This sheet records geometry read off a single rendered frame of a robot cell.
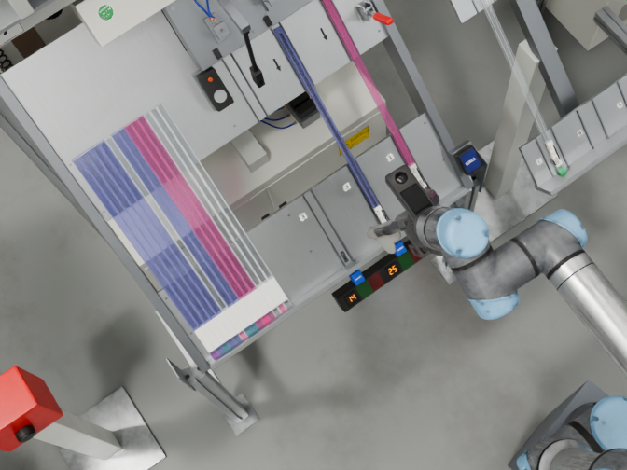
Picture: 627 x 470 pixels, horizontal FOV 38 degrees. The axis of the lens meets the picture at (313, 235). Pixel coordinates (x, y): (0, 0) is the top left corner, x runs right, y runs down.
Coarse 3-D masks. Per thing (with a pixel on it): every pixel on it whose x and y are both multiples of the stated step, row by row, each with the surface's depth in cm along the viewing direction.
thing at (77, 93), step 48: (336, 0) 177; (48, 48) 162; (96, 48) 165; (144, 48) 168; (240, 48) 174; (336, 48) 180; (48, 96) 164; (96, 96) 167; (144, 96) 170; (192, 96) 173; (240, 96) 176; (288, 96) 180; (96, 144) 170; (192, 144) 176
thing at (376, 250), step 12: (456, 192) 197; (444, 204) 196; (372, 252) 194; (348, 264) 195; (360, 264) 194; (336, 276) 193; (324, 288) 192; (300, 300) 192; (312, 300) 192; (288, 312) 191; (276, 324) 191; (252, 336) 190; (240, 348) 190; (216, 360) 189
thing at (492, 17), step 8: (480, 0) 181; (488, 0) 180; (488, 8) 181; (488, 16) 182; (496, 24) 182; (496, 32) 183; (504, 40) 184; (504, 48) 184; (512, 56) 186; (512, 64) 186; (512, 72) 187; (520, 72) 187; (520, 80) 188; (520, 88) 189; (528, 88) 189; (528, 96) 189; (528, 104) 190; (536, 112) 191; (536, 120) 191; (544, 128) 192; (544, 136) 193; (560, 168) 196
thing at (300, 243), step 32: (416, 128) 191; (384, 160) 191; (416, 160) 193; (448, 160) 196; (320, 192) 188; (352, 192) 190; (384, 192) 193; (448, 192) 198; (288, 224) 188; (320, 224) 190; (352, 224) 193; (288, 256) 190; (320, 256) 192; (352, 256) 194; (288, 288) 192
